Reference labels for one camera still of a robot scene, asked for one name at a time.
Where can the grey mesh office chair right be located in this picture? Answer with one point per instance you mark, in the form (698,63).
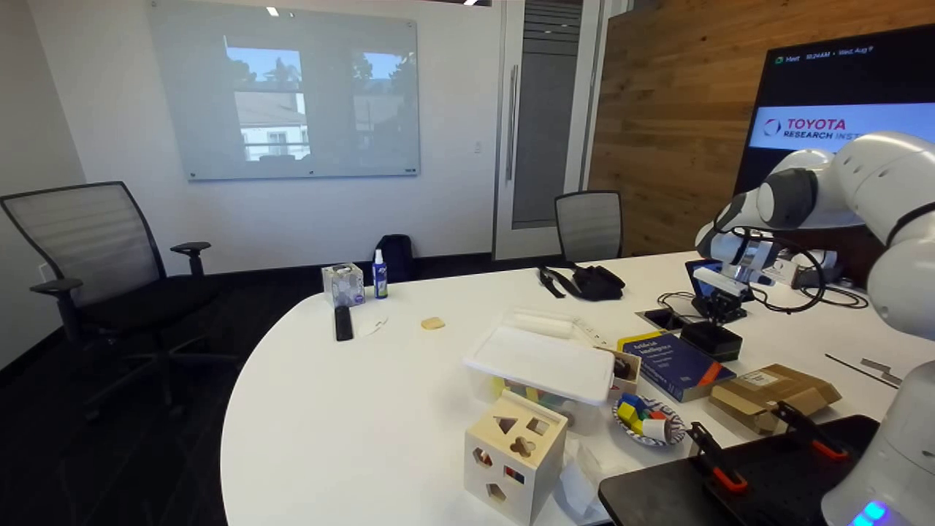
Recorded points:
(587,225)

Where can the black orange clamp near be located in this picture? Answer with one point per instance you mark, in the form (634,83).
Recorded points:
(723,472)

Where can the black orange clamp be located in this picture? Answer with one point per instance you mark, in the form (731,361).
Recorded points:
(723,472)
(807,429)

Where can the blue spray bottle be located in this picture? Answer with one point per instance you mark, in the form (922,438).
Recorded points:
(380,274)

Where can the black box device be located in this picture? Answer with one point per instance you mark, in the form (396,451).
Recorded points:
(715,340)

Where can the wooden shape sorter box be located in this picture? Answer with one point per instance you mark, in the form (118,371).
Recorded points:
(513,457)

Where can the blue and yellow book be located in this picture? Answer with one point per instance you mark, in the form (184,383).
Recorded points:
(675,365)

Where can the black orange clamp far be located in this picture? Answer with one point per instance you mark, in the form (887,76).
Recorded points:
(807,429)

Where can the glass whiteboard on wall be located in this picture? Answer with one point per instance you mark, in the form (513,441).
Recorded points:
(270,90)

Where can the wall television screen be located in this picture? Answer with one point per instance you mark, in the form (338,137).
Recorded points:
(831,90)

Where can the bowl of coloured blocks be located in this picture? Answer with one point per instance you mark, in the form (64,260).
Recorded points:
(650,422)

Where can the black tablet display on stand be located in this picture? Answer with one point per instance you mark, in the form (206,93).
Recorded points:
(715,293)

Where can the black remote control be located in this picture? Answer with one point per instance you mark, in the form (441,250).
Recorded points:
(343,321)

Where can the black mounting plate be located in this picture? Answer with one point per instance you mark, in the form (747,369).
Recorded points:
(760,483)

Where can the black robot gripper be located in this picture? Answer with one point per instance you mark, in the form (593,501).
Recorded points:
(742,251)

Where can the brown cardboard box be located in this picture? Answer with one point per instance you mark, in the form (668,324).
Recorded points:
(751,394)

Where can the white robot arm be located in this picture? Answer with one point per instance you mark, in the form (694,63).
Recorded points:
(887,184)

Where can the black mesh office chair left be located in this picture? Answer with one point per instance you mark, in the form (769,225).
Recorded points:
(110,277)

